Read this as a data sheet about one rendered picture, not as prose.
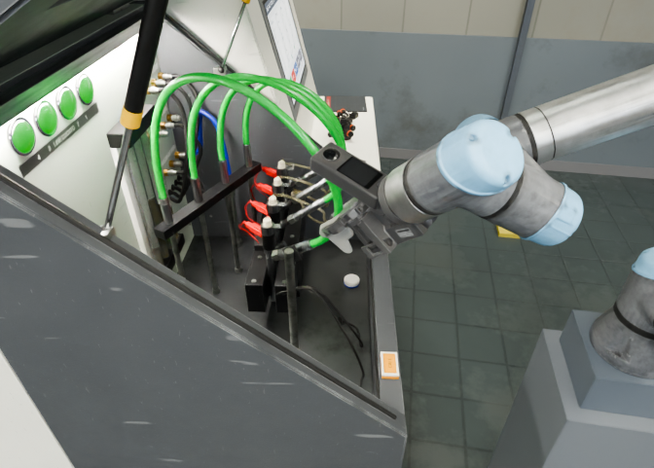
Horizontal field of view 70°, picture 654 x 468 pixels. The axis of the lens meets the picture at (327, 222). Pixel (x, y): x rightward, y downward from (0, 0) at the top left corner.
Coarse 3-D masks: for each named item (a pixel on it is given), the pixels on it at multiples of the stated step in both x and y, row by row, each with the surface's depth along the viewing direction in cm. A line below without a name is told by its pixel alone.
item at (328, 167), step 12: (312, 156) 63; (324, 156) 62; (336, 156) 62; (348, 156) 63; (312, 168) 64; (324, 168) 62; (336, 168) 62; (348, 168) 62; (360, 168) 62; (372, 168) 62; (336, 180) 62; (348, 180) 60; (360, 180) 60; (372, 180) 61; (348, 192) 62; (360, 192) 60; (372, 192) 59; (372, 204) 60
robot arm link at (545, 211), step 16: (528, 160) 55; (528, 176) 49; (544, 176) 51; (528, 192) 49; (544, 192) 50; (560, 192) 51; (512, 208) 49; (528, 208) 50; (544, 208) 50; (560, 208) 50; (576, 208) 52; (496, 224) 53; (512, 224) 51; (528, 224) 51; (544, 224) 51; (560, 224) 51; (576, 224) 52; (544, 240) 53; (560, 240) 53
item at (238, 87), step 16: (176, 80) 72; (192, 80) 71; (208, 80) 69; (224, 80) 68; (160, 96) 76; (256, 96) 67; (160, 112) 78; (272, 112) 67; (304, 144) 68; (160, 160) 85; (160, 176) 87; (160, 192) 89; (336, 192) 70; (336, 208) 72; (320, 240) 77
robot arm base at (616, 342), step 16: (608, 320) 90; (624, 320) 87; (592, 336) 94; (608, 336) 90; (624, 336) 87; (640, 336) 85; (608, 352) 89; (624, 352) 88; (640, 352) 86; (624, 368) 88; (640, 368) 86
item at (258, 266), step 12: (300, 204) 121; (288, 228) 112; (300, 228) 112; (288, 240) 108; (300, 240) 112; (252, 264) 102; (264, 264) 102; (300, 264) 113; (252, 276) 98; (264, 276) 98; (276, 276) 98; (300, 276) 114; (252, 288) 97; (264, 288) 98; (276, 288) 96; (252, 300) 99; (264, 300) 99; (276, 300) 98
